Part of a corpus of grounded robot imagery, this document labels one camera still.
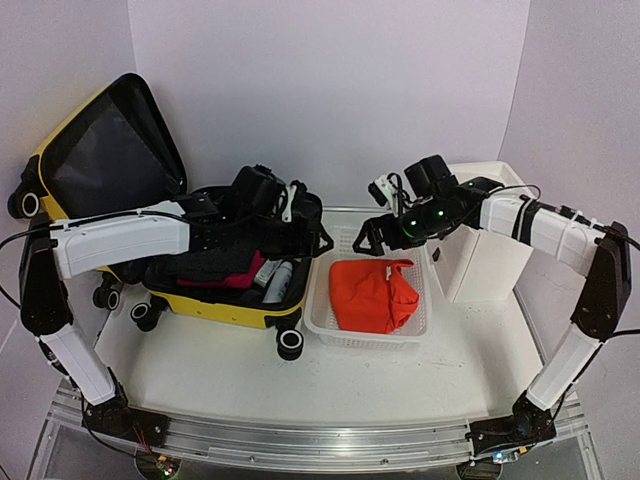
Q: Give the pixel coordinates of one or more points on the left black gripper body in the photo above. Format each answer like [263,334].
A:
[279,245]

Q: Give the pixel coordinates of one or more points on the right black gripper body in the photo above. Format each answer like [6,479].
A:
[382,231]

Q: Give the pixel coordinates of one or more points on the orange garment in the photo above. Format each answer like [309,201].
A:
[372,296]

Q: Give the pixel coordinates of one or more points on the white perforated plastic basket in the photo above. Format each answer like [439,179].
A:
[320,320]

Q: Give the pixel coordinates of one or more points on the yellow cartoon print suitcase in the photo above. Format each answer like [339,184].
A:
[115,152]

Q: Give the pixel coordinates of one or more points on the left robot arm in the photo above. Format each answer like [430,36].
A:
[121,245]

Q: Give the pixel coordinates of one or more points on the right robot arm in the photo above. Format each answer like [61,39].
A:
[599,256]

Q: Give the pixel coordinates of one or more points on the white cosmetic tube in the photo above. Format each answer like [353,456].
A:
[266,272]

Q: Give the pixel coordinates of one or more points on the white bottle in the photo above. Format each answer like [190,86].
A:
[279,284]

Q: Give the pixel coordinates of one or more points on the pink garment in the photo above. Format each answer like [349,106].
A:
[240,281]

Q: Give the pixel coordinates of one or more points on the black folded garment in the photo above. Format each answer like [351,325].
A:
[210,265]

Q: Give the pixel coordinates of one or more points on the white drawer cabinet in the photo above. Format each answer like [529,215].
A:
[475,266]

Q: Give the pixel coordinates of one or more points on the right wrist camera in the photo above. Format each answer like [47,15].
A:
[388,192]

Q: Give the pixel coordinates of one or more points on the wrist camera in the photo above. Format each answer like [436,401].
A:
[388,192]
[288,198]

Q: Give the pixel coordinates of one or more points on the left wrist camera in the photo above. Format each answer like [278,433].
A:
[288,198]

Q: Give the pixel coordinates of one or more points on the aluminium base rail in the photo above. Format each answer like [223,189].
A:
[310,448]

